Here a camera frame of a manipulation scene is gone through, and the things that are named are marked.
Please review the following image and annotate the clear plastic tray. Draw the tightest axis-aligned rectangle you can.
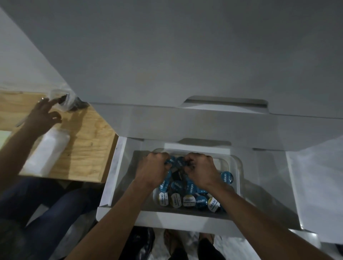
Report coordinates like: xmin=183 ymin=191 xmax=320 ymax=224
xmin=133 ymin=148 xmax=244 ymax=215

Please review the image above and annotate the pile of blue round capsules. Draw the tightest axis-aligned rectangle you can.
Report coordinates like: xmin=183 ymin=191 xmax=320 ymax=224
xmin=153 ymin=155 xmax=234 ymax=214

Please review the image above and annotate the person's right forearm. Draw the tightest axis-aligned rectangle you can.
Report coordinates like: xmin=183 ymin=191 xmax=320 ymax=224
xmin=212 ymin=183 xmax=335 ymax=260

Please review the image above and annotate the person's foot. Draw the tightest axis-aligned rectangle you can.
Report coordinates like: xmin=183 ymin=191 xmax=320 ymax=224
xmin=163 ymin=229 xmax=190 ymax=260
xmin=198 ymin=232 xmax=227 ymax=260

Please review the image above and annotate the another person's forearm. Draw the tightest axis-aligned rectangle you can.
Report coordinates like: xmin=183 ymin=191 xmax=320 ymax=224
xmin=0 ymin=126 xmax=38 ymax=194

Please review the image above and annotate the person's right foot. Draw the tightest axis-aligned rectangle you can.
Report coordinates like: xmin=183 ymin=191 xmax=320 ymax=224
xmin=198 ymin=232 xmax=227 ymax=260

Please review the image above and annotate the clear plastic bag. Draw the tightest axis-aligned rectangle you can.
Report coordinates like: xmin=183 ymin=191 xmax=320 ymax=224
xmin=49 ymin=89 xmax=89 ymax=112

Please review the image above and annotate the black shoe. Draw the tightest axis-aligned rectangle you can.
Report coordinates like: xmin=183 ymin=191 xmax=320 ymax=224
xmin=120 ymin=227 xmax=155 ymax=260

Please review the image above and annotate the person's right hand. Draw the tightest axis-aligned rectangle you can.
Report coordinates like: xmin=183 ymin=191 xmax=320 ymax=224
xmin=184 ymin=153 xmax=223 ymax=191

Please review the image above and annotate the person's left forearm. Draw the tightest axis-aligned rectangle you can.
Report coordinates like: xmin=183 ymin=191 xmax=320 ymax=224
xmin=65 ymin=180 xmax=159 ymax=260

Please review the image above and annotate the person's left foot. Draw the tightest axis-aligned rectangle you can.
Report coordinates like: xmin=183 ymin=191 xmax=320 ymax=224
xmin=163 ymin=229 xmax=190 ymax=260

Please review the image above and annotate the person's left hand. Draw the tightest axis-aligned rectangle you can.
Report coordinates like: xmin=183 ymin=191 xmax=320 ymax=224
xmin=134 ymin=152 xmax=172 ymax=189

